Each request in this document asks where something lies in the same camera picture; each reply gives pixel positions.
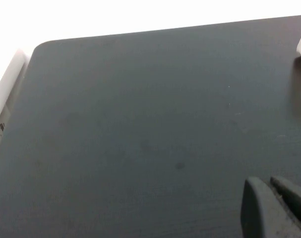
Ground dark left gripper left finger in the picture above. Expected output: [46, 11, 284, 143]
[241, 176, 300, 238]

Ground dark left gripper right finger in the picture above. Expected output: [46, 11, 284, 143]
[269, 175, 301, 238]

